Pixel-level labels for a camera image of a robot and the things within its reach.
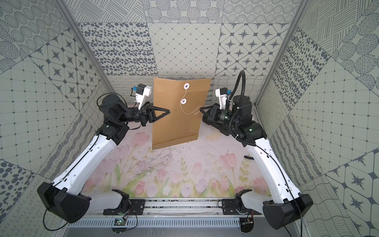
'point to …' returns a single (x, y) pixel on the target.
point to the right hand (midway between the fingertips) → (200, 111)
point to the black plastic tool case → (224, 128)
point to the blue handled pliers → (248, 157)
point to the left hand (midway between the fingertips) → (171, 117)
